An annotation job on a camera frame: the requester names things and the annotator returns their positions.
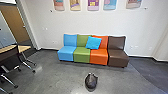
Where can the brown sofa seat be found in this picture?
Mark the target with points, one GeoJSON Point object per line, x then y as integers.
{"type": "Point", "coordinates": [117, 58]}

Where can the cyan square pillow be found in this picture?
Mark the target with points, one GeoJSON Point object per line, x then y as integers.
{"type": "Point", "coordinates": [93, 43]}

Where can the wall poster with beige print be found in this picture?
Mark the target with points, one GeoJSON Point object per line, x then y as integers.
{"type": "Point", "coordinates": [133, 3]}

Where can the blue sofa seat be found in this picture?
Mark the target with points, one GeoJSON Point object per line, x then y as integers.
{"type": "Point", "coordinates": [66, 52]}

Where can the white wall switch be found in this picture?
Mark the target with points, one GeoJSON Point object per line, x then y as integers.
{"type": "Point", "coordinates": [45, 28]}

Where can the orange sofa seat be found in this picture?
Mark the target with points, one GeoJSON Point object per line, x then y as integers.
{"type": "Point", "coordinates": [99, 56]}

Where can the green sofa seat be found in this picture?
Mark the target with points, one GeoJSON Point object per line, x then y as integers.
{"type": "Point", "coordinates": [82, 54]}

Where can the white double wall outlet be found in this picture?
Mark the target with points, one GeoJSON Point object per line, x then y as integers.
{"type": "Point", "coordinates": [133, 47]}

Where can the black trash bag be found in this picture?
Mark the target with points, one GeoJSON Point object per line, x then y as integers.
{"type": "Point", "coordinates": [91, 82]}

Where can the wall poster with cyan print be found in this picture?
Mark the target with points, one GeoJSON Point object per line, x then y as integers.
{"type": "Point", "coordinates": [110, 4]}

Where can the wall poster with yellow print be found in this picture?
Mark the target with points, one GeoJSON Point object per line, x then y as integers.
{"type": "Point", "coordinates": [75, 4]}

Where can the wall poster with orange print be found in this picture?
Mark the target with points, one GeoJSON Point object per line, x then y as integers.
{"type": "Point", "coordinates": [58, 4]}

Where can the brown wooden door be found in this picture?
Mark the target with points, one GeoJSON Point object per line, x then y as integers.
{"type": "Point", "coordinates": [15, 25]}

